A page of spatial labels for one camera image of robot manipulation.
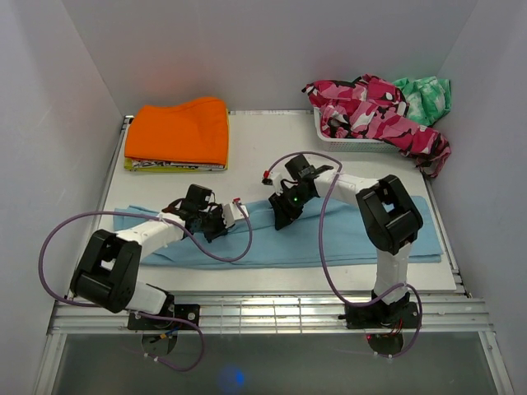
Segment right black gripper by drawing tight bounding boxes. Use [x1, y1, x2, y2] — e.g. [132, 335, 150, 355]
[269, 186, 313, 230]

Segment light blue trousers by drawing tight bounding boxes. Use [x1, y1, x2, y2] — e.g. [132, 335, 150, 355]
[112, 194, 445, 268]

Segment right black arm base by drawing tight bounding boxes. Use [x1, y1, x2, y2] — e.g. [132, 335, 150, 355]
[340, 302, 420, 329]

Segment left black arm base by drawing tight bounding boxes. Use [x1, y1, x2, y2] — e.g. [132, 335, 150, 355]
[127, 304, 201, 332]

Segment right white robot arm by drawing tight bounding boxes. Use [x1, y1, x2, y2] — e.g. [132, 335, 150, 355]
[262, 151, 423, 327]

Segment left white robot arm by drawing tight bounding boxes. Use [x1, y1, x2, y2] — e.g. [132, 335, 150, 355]
[70, 184, 235, 329]

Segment folded orange trousers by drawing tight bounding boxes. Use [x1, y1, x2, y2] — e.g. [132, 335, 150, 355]
[124, 97, 229, 167]

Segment folded yellow patterned trousers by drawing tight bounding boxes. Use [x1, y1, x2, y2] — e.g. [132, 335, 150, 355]
[123, 115, 231, 172]

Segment pink camouflage trousers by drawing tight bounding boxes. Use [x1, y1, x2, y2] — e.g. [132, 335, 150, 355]
[302, 74, 451, 178]

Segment green tie-dye trousers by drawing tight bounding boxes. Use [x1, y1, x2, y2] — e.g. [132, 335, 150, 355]
[393, 77, 452, 127]

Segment white plastic basket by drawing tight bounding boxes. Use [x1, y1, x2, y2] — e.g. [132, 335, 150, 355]
[313, 109, 399, 153]

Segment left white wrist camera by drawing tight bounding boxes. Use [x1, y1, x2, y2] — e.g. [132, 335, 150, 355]
[222, 198, 249, 229]

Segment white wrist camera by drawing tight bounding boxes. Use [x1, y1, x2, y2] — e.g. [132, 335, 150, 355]
[262, 170, 285, 195]
[222, 198, 249, 229]

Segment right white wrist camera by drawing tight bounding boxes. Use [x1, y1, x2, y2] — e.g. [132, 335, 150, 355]
[262, 170, 285, 195]

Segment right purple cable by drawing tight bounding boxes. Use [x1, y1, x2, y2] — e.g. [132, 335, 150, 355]
[264, 151, 423, 360]

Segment aluminium mounting rail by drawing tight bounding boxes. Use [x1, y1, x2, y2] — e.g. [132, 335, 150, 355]
[48, 294, 494, 335]

